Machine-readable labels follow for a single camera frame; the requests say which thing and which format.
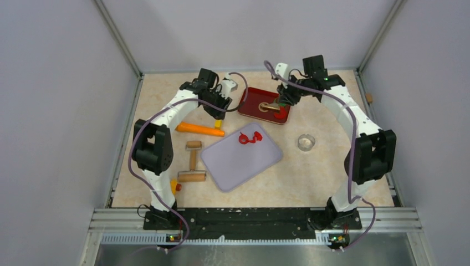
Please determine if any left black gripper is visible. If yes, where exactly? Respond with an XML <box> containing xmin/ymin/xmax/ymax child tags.
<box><xmin>202</xmin><ymin>87</ymin><xmax>232</xmax><ymax>120</ymax></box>

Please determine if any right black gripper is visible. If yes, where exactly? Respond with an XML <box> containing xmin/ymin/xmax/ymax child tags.
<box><xmin>277</xmin><ymin>74</ymin><xmax>312</xmax><ymax>106</ymax></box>

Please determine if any red round dough wrapper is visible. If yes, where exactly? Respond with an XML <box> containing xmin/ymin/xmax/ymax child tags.
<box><xmin>274</xmin><ymin>106</ymin><xmax>287</xmax><ymax>120</ymax></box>

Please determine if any metal scraper wooden handle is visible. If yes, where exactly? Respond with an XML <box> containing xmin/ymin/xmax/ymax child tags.
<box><xmin>259</xmin><ymin>103</ymin><xmax>281</xmax><ymax>113</ymax></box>

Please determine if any dark red lacquer tray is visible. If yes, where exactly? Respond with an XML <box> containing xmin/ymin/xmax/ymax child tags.
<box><xmin>237</xmin><ymin>87</ymin><xmax>291</xmax><ymax>125</ymax></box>

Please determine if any metal ring cutter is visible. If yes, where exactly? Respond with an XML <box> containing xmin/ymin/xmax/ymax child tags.
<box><xmin>297</xmin><ymin>134</ymin><xmax>316</xmax><ymax>152</ymax></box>

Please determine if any red dough lump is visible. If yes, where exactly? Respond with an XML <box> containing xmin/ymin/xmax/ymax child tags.
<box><xmin>238</xmin><ymin>131</ymin><xmax>263</xmax><ymax>145</ymax></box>

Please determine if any lavender plastic tray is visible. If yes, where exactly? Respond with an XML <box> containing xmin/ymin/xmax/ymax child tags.
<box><xmin>200</xmin><ymin>122</ymin><xmax>283</xmax><ymax>192</ymax></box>

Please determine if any wooden dough roller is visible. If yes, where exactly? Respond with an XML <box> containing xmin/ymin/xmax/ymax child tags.
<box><xmin>177</xmin><ymin>140</ymin><xmax>207</xmax><ymax>183</ymax></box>

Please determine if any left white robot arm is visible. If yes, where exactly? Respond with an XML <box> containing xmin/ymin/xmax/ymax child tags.
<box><xmin>130</xmin><ymin>68</ymin><xmax>238</xmax><ymax>229</ymax></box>

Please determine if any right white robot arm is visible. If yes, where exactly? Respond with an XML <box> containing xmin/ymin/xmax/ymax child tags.
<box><xmin>273</xmin><ymin>55</ymin><xmax>397</xmax><ymax>228</ymax></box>

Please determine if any small yellow block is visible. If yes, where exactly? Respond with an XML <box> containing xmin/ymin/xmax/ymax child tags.
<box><xmin>214</xmin><ymin>120</ymin><xmax>222</xmax><ymax>130</ymax></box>

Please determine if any orange plastic rolling pin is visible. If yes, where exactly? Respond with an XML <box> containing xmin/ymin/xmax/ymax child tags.
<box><xmin>176</xmin><ymin>122</ymin><xmax>225</xmax><ymax>137</ymax></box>

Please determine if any yellow toy car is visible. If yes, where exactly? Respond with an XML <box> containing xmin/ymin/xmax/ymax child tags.
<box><xmin>170</xmin><ymin>179</ymin><xmax>182</xmax><ymax>195</ymax></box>

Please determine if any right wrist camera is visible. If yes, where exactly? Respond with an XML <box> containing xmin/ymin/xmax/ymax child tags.
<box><xmin>274</xmin><ymin>63</ymin><xmax>292</xmax><ymax>80</ymax></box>

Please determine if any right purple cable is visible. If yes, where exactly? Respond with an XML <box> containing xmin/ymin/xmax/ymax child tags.
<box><xmin>263</xmin><ymin>60</ymin><xmax>377</xmax><ymax>252</ymax></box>

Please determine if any purple cable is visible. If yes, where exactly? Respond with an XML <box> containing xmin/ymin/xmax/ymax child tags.
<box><xmin>263</xmin><ymin>60</ymin><xmax>377</xmax><ymax>252</ymax></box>
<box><xmin>127</xmin><ymin>71</ymin><xmax>249</xmax><ymax>253</ymax></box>

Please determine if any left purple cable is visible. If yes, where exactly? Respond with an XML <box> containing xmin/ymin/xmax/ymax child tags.
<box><xmin>127</xmin><ymin>71</ymin><xmax>249</xmax><ymax>253</ymax></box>

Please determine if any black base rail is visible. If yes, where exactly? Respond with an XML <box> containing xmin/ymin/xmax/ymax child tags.
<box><xmin>143</xmin><ymin>207</ymin><xmax>362</xmax><ymax>241</ymax></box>

